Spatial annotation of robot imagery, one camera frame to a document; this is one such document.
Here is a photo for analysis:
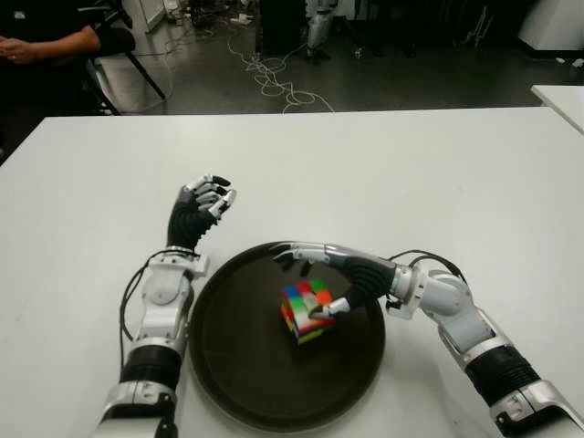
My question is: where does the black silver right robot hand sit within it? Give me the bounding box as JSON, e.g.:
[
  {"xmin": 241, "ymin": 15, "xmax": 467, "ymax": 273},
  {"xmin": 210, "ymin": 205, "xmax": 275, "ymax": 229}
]
[{"xmin": 268, "ymin": 241, "xmax": 398, "ymax": 320}]

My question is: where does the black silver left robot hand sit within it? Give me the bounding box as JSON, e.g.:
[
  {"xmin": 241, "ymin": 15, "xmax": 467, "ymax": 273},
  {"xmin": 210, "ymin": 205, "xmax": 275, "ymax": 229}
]
[{"xmin": 166, "ymin": 172, "xmax": 238, "ymax": 256}]

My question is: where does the multicolour Rubik's cube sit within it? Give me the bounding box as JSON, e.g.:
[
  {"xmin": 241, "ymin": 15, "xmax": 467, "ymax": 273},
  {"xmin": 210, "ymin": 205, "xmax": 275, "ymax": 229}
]
[{"xmin": 280, "ymin": 278, "xmax": 338, "ymax": 347}]

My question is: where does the dark brown round plate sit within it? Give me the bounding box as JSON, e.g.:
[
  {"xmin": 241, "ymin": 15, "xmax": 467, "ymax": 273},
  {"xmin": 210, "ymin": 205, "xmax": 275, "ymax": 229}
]
[{"xmin": 189, "ymin": 240, "xmax": 387, "ymax": 433}]

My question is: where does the black chair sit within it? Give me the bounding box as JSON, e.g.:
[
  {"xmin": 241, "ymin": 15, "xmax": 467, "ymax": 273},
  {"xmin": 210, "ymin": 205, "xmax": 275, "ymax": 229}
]
[{"xmin": 79, "ymin": 8, "xmax": 168, "ymax": 115}]

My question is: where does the black cabinet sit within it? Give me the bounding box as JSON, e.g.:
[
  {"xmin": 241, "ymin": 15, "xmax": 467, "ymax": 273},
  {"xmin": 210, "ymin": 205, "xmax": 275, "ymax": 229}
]
[{"xmin": 259, "ymin": 0, "xmax": 311, "ymax": 58}]

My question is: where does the seated person in black shirt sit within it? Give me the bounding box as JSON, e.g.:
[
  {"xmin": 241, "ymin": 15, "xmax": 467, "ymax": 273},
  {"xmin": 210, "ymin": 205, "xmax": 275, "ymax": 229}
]
[{"xmin": 0, "ymin": 0, "xmax": 138, "ymax": 151}]

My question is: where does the small white side table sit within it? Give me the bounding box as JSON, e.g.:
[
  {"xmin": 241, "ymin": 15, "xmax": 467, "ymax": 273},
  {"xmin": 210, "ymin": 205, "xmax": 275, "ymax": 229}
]
[{"xmin": 531, "ymin": 84, "xmax": 584, "ymax": 133}]

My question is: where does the white cabinet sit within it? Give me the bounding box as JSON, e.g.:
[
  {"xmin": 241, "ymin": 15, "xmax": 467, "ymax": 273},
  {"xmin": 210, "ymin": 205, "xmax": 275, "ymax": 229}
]
[{"xmin": 517, "ymin": 0, "xmax": 584, "ymax": 58}]

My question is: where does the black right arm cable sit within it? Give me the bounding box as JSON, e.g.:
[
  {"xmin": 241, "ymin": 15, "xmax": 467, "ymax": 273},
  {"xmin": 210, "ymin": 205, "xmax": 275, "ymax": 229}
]
[{"xmin": 385, "ymin": 248, "xmax": 469, "ymax": 316}]

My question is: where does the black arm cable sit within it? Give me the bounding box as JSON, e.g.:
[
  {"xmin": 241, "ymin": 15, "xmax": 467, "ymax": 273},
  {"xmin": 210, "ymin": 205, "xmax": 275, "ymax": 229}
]
[
  {"xmin": 385, "ymin": 248, "xmax": 469, "ymax": 316},
  {"xmin": 119, "ymin": 248, "xmax": 161, "ymax": 361}
]

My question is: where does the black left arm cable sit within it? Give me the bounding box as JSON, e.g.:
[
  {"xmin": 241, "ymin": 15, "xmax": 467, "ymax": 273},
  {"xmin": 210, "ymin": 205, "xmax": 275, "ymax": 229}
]
[{"xmin": 119, "ymin": 248, "xmax": 161, "ymax": 361}]

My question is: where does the tangled white floor cable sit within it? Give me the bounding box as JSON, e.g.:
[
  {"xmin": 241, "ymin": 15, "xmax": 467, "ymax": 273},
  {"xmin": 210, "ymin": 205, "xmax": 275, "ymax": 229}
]
[{"xmin": 227, "ymin": 38, "xmax": 337, "ymax": 114}]

